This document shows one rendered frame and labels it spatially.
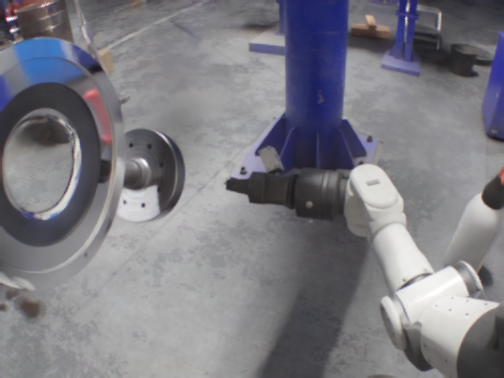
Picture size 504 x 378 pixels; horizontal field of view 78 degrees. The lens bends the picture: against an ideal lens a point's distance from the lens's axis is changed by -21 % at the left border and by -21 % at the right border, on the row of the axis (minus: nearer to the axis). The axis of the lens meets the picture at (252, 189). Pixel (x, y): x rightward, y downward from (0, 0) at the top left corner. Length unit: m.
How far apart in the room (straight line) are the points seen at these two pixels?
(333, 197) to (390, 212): 0.11
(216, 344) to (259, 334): 0.18
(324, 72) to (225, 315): 1.20
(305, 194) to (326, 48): 1.27
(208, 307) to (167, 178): 0.95
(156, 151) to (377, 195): 0.44
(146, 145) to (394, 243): 0.52
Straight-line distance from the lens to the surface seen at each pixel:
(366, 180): 0.63
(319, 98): 1.94
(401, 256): 0.56
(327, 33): 1.82
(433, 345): 0.40
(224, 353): 1.53
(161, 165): 0.79
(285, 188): 0.66
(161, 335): 1.61
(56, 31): 2.71
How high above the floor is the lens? 1.38
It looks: 40 degrees down
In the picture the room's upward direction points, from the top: 3 degrees counter-clockwise
